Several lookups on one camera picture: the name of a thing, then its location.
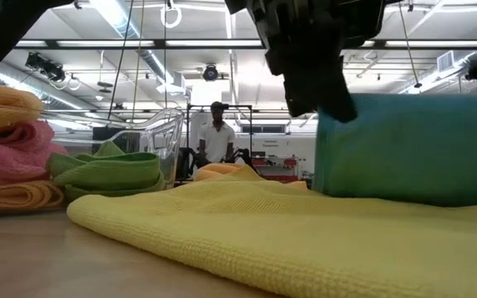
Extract clear plastic bin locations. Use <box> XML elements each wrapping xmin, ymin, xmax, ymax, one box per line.
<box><xmin>41</xmin><ymin>108</ymin><xmax>186</xmax><ymax>190</ymax></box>

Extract black round spotlight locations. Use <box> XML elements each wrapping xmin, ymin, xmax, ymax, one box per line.
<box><xmin>202</xmin><ymin>64</ymin><xmax>219</xmax><ymax>82</ymax></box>

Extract person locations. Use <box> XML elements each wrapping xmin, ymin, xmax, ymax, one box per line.
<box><xmin>196</xmin><ymin>101</ymin><xmax>238</xmax><ymax>166</ymax></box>

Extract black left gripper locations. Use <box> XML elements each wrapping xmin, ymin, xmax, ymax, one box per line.
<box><xmin>224</xmin><ymin>0</ymin><xmax>389</xmax><ymax>124</ymax></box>

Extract white air vent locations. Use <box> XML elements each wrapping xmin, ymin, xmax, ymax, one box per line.
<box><xmin>436</xmin><ymin>50</ymin><xmax>455</xmax><ymax>72</ymax></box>

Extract blue microfiber towel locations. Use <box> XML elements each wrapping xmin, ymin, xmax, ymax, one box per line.
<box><xmin>311</xmin><ymin>93</ymin><xmax>477</xmax><ymax>207</ymax></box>

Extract black ceiling track device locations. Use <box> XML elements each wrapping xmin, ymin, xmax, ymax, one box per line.
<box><xmin>25</xmin><ymin>51</ymin><xmax>66</xmax><ymax>83</ymax></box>

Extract black monitor screen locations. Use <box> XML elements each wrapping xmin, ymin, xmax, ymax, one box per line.
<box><xmin>92</xmin><ymin>126</ymin><xmax>140</xmax><ymax>155</ymax></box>

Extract orange microfiber towel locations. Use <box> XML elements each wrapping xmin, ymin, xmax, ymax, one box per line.
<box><xmin>0</xmin><ymin>180</ymin><xmax>66</xmax><ymax>214</ymax></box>
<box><xmin>0</xmin><ymin>80</ymin><xmax>46</xmax><ymax>137</ymax></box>
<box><xmin>192</xmin><ymin>162</ymin><xmax>311</xmax><ymax>191</ymax></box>

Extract yellow microfiber towel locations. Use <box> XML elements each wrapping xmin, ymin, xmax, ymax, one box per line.
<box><xmin>66</xmin><ymin>165</ymin><xmax>477</xmax><ymax>298</ymax></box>

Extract white shelf red bins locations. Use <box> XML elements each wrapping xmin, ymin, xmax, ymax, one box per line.
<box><xmin>254</xmin><ymin>156</ymin><xmax>301</xmax><ymax>183</ymax></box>

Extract white looped cable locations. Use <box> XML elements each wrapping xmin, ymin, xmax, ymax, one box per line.
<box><xmin>51</xmin><ymin>73</ymin><xmax>81</xmax><ymax>91</ymax></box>

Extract green microfiber towel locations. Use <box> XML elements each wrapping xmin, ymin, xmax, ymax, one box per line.
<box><xmin>46</xmin><ymin>140</ymin><xmax>168</xmax><ymax>203</ymax></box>

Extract thin black hanging cable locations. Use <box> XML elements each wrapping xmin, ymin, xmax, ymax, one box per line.
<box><xmin>105</xmin><ymin>0</ymin><xmax>135</xmax><ymax>123</ymax></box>

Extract white hanging ring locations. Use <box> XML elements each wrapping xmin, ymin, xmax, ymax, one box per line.
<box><xmin>159</xmin><ymin>0</ymin><xmax>183</xmax><ymax>29</ymax></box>

